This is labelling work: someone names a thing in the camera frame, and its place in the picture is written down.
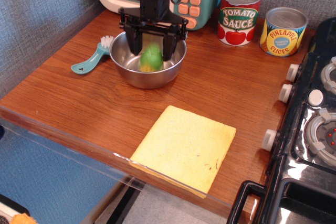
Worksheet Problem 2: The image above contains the orange striped plush toy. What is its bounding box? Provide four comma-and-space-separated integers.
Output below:
1, 214, 37, 224

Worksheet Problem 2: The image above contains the clear acrylic table guard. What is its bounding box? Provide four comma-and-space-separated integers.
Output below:
1, 109, 231, 223

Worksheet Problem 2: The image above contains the pineapple slices can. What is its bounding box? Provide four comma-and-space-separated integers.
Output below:
259, 7, 308, 57

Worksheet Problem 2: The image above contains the silver metal pot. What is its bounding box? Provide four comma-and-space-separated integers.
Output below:
109, 32, 187, 89

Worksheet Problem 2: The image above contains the tomato sauce can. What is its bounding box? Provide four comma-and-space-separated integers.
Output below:
217, 0, 261, 46

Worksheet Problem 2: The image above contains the yellow sponge cloth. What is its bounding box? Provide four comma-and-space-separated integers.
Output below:
129, 105, 236, 198

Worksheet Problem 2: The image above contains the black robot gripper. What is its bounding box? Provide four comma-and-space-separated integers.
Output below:
118, 0, 188, 61

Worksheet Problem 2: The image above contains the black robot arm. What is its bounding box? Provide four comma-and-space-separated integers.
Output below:
118, 0, 188, 61

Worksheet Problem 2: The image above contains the black toy stove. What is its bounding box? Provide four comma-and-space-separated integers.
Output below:
227, 18, 335, 223

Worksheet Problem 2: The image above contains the green yellow toy corn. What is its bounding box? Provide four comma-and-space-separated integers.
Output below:
139, 44, 163, 72

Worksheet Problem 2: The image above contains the teal dish brush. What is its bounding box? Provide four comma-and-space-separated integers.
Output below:
71, 35, 114, 75

